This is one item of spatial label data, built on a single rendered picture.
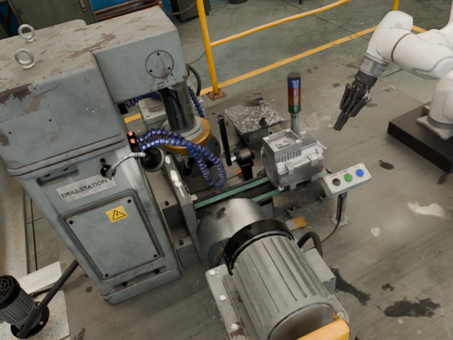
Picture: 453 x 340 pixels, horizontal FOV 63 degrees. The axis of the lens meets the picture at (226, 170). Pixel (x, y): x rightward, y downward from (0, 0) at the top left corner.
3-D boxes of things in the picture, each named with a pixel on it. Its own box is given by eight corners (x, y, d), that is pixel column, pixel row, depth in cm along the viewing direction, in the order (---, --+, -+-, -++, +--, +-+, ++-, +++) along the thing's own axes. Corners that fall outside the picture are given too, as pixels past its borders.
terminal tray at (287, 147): (275, 166, 144) (274, 152, 139) (263, 151, 151) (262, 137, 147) (302, 156, 146) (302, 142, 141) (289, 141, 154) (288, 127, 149)
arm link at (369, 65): (377, 59, 123) (367, 75, 126) (394, 65, 127) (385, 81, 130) (360, 49, 130) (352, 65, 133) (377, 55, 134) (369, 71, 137)
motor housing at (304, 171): (282, 199, 151) (280, 165, 138) (261, 172, 165) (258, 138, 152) (324, 182, 155) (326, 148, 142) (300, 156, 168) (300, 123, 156)
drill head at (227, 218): (236, 338, 113) (224, 299, 96) (199, 249, 139) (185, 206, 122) (307, 305, 117) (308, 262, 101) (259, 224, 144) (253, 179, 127)
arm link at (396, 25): (357, 48, 129) (384, 63, 120) (381, 3, 121) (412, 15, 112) (376, 54, 135) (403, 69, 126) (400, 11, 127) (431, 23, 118)
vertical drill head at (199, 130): (176, 185, 127) (132, 53, 94) (164, 156, 139) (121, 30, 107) (224, 168, 130) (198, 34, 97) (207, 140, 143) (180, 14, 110)
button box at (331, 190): (328, 199, 137) (332, 193, 132) (319, 182, 139) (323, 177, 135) (367, 183, 140) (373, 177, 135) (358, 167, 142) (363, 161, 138)
